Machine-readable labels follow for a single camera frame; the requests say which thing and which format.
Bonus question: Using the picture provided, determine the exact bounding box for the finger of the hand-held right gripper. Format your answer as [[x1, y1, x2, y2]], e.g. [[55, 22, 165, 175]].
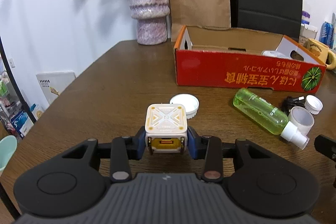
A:
[[314, 135, 336, 160]]

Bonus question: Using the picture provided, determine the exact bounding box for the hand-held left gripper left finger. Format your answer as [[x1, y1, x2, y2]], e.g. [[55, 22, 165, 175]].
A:
[[62, 127, 147, 183]]

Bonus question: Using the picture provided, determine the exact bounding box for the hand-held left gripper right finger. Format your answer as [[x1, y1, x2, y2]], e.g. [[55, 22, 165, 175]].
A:
[[187, 126, 275, 183]]

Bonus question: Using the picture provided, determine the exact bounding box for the translucent white round cap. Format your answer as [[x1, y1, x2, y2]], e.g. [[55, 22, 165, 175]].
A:
[[288, 106, 315, 136]]

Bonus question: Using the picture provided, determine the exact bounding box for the white gold cube charger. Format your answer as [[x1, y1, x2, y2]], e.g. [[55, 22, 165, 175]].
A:
[[145, 104, 188, 155]]

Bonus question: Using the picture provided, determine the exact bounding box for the small white screw cap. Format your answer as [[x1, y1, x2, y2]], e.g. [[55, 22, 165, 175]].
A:
[[304, 95, 323, 115]]

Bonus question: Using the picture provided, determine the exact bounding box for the white scalloped jar lid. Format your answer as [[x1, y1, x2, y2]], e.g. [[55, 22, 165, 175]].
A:
[[169, 93, 200, 120]]

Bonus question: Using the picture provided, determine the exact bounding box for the black usb cable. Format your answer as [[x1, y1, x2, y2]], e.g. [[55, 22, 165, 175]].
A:
[[281, 96, 306, 112]]

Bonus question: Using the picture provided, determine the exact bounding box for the green spray bottle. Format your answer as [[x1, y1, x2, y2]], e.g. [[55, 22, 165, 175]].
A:
[[233, 88, 310, 149]]

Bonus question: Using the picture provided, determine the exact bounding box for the red cardboard box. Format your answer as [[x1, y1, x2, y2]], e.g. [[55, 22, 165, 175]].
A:
[[173, 25, 327, 94]]

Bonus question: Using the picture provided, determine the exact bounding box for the cream bear mug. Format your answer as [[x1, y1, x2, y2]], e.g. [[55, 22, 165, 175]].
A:
[[306, 38, 336, 69]]

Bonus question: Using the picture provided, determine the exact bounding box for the white flat panel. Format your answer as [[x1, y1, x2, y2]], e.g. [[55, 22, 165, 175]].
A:
[[36, 71, 76, 106]]

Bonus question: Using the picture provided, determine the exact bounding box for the blue drink can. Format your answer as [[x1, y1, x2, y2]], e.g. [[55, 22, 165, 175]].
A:
[[321, 21, 335, 47]]

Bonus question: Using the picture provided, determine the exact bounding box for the clear jar of seeds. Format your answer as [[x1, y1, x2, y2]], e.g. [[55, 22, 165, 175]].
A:
[[299, 25, 319, 43]]

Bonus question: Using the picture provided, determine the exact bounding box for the mint green bucket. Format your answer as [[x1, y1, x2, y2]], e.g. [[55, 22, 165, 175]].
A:
[[0, 135, 18, 176]]

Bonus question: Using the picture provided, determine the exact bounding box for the black light stand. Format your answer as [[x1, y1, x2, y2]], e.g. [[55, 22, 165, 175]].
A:
[[0, 36, 36, 219]]

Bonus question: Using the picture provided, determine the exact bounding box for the marbled pink ceramic vase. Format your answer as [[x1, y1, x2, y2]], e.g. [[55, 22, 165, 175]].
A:
[[127, 0, 171, 45]]

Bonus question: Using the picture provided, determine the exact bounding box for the wire storage rack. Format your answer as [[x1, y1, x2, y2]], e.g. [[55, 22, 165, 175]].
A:
[[0, 56, 36, 138]]

